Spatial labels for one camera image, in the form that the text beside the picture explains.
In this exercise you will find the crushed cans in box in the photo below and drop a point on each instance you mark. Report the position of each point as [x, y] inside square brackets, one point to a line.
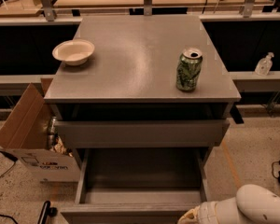
[55, 142]

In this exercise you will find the grey top drawer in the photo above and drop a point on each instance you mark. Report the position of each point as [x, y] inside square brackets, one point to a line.
[131, 134]

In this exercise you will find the metal railing frame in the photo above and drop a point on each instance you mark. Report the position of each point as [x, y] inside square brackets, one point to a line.
[60, 10]

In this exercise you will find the grey drawer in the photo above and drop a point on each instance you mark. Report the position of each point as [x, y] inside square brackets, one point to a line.
[138, 186]
[131, 134]

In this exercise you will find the black floor object left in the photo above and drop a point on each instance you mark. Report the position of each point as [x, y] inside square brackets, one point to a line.
[46, 212]

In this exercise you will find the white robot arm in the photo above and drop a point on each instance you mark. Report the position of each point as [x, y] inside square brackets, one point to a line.
[252, 204]

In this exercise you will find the open cardboard box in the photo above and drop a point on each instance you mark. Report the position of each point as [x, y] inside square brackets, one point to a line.
[25, 136]

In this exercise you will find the clear sanitizer pump bottle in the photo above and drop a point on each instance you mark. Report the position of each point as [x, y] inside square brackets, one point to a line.
[264, 65]

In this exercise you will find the green soda can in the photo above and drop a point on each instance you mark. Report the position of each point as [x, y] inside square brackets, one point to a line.
[188, 69]

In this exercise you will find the grey drawer cabinet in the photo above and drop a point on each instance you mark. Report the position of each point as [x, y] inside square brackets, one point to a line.
[131, 76]

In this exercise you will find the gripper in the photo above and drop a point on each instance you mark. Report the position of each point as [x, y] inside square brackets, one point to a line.
[203, 213]

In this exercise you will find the white paper bowl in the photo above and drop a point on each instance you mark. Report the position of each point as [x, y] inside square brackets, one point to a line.
[74, 52]

